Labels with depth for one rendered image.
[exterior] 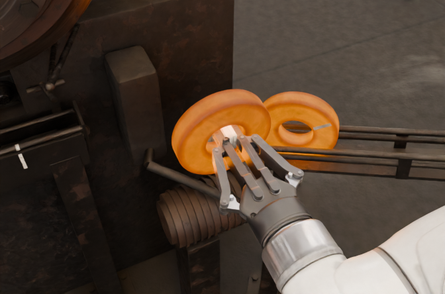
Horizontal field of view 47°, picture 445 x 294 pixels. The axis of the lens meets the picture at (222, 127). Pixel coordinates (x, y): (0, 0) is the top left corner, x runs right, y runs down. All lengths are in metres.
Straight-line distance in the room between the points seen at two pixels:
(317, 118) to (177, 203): 0.34
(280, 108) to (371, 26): 1.65
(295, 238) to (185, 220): 0.47
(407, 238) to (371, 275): 0.06
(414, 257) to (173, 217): 0.58
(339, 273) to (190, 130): 0.28
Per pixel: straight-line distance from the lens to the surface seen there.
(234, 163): 0.71
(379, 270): 0.60
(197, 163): 0.79
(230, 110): 0.72
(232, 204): 0.68
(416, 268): 0.60
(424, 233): 0.62
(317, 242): 0.62
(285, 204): 0.65
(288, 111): 0.92
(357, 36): 2.45
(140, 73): 0.94
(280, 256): 0.62
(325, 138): 0.96
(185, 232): 1.07
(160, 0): 0.99
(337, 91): 2.13
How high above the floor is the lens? 1.40
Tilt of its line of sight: 46 degrees down
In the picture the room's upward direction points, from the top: straight up
